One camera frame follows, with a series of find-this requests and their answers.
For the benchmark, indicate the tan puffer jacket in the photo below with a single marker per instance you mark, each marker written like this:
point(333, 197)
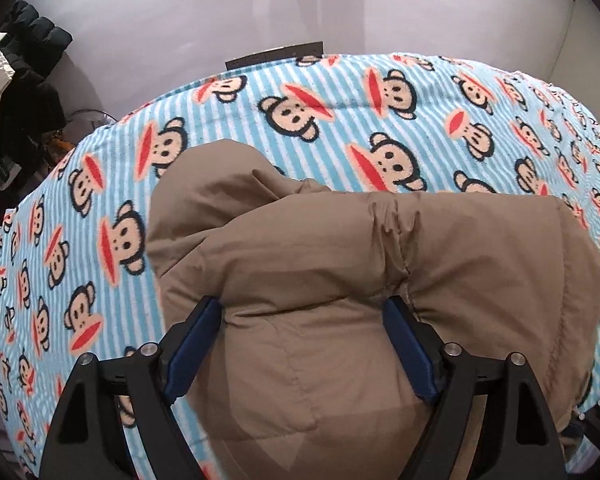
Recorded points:
point(330, 260)

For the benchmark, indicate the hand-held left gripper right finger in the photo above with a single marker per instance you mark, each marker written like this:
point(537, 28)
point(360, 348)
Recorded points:
point(412, 350)

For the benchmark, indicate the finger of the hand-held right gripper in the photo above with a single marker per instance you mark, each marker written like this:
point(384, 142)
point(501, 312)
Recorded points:
point(597, 422)

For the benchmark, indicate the dark green puffer jacket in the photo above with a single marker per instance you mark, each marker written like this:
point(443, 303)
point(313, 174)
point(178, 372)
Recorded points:
point(37, 35)

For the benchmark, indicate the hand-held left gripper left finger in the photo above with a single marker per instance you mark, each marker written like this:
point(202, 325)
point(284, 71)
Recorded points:
point(192, 350)

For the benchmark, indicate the black hanging jacket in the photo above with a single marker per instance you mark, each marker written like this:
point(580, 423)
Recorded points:
point(20, 120)

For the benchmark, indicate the monkey printed striped blanket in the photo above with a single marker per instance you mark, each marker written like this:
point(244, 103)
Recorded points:
point(290, 110)

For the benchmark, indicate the yellow object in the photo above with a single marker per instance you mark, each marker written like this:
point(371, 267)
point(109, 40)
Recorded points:
point(60, 142)

